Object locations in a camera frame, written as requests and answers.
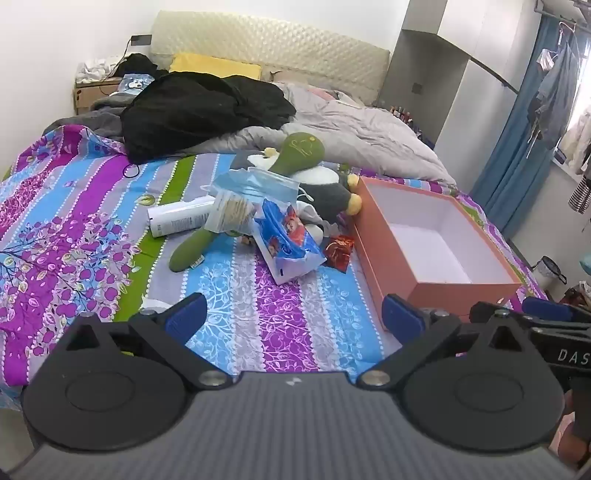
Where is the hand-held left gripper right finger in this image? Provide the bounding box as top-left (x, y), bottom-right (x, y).
top-left (355, 293), bottom-right (530, 388)

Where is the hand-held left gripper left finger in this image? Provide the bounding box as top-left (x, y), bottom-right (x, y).
top-left (62, 292), bottom-right (234, 389)

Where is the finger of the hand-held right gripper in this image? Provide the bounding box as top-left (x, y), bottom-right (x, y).
top-left (469, 301), bottom-right (532, 328)
top-left (523, 296), bottom-right (591, 328)

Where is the pink cardboard box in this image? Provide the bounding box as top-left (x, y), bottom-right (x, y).
top-left (346, 175), bottom-right (523, 331)

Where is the clear plastic packet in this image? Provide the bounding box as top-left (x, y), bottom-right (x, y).
top-left (203, 189), bottom-right (257, 234)

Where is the blue printed snack bag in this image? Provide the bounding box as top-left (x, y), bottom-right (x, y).
top-left (252, 198), bottom-right (328, 286)

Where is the small panda plush toy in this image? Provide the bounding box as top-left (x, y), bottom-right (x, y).
top-left (295, 201), bottom-right (342, 243)

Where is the blue face mask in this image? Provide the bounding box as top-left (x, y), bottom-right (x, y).
top-left (201, 167), bottom-right (315, 205)

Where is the white trash bin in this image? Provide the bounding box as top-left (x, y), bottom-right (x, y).
top-left (531, 256), bottom-right (567, 291)

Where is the brown bag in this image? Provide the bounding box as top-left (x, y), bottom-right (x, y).
top-left (560, 281), bottom-right (591, 308)

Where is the white tube bottle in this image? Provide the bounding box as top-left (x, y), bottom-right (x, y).
top-left (148, 195), bottom-right (218, 238)

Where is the striped hanging garment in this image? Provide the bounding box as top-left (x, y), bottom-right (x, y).
top-left (569, 178), bottom-right (591, 214)

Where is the grey penguin plush toy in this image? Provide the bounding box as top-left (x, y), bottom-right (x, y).
top-left (231, 148), bottom-right (363, 228)

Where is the blue curtain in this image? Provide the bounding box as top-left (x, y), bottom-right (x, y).
top-left (470, 0), bottom-right (579, 241)

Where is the purple floral bed sheet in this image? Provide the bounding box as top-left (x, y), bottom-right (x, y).
top-left (0, 122), bottom-right (550, 411)

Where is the grey duvet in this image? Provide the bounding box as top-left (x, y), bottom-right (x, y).
top-left (189, 83), bottom-right (456, 186)

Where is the green plush massage stick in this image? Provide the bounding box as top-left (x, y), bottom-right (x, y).
top-left (168, 131), bottom-right (326, 273)

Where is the row of small bottles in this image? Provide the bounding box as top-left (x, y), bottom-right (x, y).
top-left (390, 105), bottom-right (424, 136)

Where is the black jacket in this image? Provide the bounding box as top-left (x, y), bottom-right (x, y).
top-left (121, 73), bottom-right (297, 165)

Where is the hanging denim jacket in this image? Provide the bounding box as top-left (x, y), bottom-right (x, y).
top-left (526, 46), bottom-right (581, 149)

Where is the dark grey garment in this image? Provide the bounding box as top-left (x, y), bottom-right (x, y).
top-left (44, 92), bottom-right (139, 137)

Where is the pink pillow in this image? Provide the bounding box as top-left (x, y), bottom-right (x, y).
top-left (307, 87), bottom-right (354, 101)

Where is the blue cartoon print cushion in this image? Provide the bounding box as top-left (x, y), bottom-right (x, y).
top-left (117, 73), bottom-right (156, 93)

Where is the brown cardboard box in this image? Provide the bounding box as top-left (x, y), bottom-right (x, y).
top-left (73, 78), bottom-right (123, 116)

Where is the yellow pillow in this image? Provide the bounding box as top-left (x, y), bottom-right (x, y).
top-left (169, 52), bottom-right (262, 80)

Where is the grey wardrobe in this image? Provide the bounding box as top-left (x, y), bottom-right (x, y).
top-left (379, 0), bottom-right (542, 153)

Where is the white crumpled cloth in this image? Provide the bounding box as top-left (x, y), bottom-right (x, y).
top-left (76, 55), bottom-right (123, 84)

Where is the beige padded headboard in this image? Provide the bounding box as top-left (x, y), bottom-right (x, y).
top-left (150, 10), bottom-right (391, 108)

